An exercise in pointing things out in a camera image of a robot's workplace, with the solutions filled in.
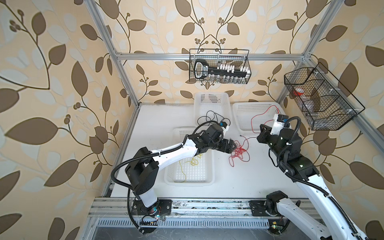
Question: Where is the far middle white plastic basket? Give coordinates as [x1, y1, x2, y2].
[194, 92, 232, 126]

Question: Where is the near white plastic basket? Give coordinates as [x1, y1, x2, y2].
[164, 127, 216, 187]

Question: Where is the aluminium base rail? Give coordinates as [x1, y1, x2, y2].
[88, 198, 287, 229]

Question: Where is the far right white plastic basket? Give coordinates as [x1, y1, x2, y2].
[232, 102, 286, 136]

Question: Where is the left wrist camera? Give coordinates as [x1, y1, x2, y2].
[219, 122, 229, 133]

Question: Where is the red item in wire basket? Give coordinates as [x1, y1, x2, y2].
[292, 88, 306, 97]

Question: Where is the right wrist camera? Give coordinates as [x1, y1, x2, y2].
[270, 114, 289, 135]

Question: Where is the black wire basket on wall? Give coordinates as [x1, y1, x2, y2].
[189, 48, 252, 85]
[284, 62, 366, 131]

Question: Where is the black tool with white sockets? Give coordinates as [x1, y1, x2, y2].
[190, 59, 252, 82]

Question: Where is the white plastic basket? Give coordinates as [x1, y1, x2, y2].
[232, 102, 286, 136]
[164, 127, 216, 187]
[194, 92, 232, 126]

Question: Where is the black wire basket on right wall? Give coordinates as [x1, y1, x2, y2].
[284, 62, 366, 131]

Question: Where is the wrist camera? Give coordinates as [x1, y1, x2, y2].
[219, 122, 229, 133]
[270, 114, 289, 135]

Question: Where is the yellow cable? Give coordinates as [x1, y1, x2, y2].
[173, 158, 193, 183]
[187, 153, 203, 167]

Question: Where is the black wire basket on back wall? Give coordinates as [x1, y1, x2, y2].
[189, 48, 252, 85]

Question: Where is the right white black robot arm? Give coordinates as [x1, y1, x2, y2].
[257, 114, 368, 240]

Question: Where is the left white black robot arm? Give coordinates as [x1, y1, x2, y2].
[111, 120, 237, 234]

